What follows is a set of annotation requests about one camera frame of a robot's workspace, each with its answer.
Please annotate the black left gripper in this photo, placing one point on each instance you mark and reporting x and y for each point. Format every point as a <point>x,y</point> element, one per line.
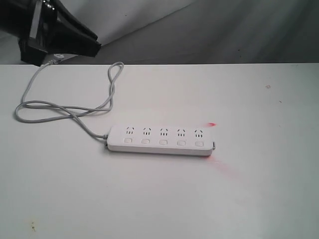
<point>31,21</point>

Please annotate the white five-socket power strip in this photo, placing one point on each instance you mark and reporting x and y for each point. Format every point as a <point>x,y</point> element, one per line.
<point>153,139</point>

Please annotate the grey backdrop cloth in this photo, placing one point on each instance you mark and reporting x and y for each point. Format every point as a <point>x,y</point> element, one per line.
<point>192,31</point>

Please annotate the white wall plug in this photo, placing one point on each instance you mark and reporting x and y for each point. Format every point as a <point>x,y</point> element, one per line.
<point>56,59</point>

